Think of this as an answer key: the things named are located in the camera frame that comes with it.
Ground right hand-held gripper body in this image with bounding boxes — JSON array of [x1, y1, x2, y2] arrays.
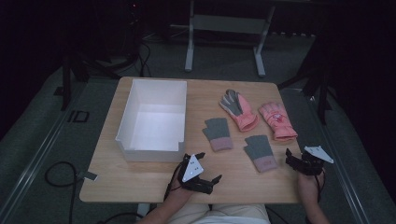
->
[[293, 145, 335, 177]]

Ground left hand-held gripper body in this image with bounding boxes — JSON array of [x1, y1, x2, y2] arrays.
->
[[177, 153, 215, 196]]

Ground grey knit glove pink cuff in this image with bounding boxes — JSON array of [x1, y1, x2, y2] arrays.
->
[[202, 117, 234, 153], [243, 134, 279, 174]]

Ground pink glove with emblem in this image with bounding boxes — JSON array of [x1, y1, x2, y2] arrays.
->
[[258, 101, 299, 143]]

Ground white box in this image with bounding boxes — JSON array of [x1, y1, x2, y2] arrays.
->
[[115, 78, 188, 163]]

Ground pink glove grey palm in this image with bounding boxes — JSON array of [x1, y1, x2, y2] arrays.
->
[[219, 89, 261, 133]]

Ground person's right hand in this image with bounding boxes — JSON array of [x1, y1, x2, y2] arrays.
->
[[297, 171, 325, 203]]

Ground person's left hand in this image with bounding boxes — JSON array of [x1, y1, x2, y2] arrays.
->
[[167, 170, 194, 205]]

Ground person's beige trousers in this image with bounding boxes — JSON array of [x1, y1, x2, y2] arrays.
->
[[167, 203, 272, 224]]

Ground white table leg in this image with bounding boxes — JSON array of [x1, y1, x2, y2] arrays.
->
[[136, 203, 151, 221]]

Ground black stand with legs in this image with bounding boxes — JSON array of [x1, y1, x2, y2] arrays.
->
[[277, 31, 333, 126]]

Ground black tripod stand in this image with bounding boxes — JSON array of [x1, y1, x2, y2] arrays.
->
[[53, 36, 142, 112]]

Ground silver floor rail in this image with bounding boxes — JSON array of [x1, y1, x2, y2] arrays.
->
[[306, 91, 370, 224], [0, 82, 87, 223]]

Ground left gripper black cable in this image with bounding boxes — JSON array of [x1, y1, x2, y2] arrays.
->
[[163, 158, 191, 202]]

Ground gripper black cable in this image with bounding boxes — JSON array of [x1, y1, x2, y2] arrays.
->
[[163, 158, 191, 202], [315, 173, 327, 204]]

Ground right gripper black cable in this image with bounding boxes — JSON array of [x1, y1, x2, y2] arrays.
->
[[315, 173, 327, 204]]

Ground thin black floor cable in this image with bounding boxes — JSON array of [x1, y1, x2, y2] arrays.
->
[[95, 212, 145, 224]]

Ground small grey cable plug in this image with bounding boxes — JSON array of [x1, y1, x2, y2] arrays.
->
[[77, 171, 99, 182]]

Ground black hanging cables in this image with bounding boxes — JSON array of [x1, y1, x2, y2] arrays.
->
[[136, 38, 153, 78]]

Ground white metal desk frame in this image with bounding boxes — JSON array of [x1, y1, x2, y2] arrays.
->
[[170, 0, 276, 78]]

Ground black looped floor cable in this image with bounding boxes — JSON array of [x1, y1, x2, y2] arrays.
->
[[44, 161, 82, 224]]

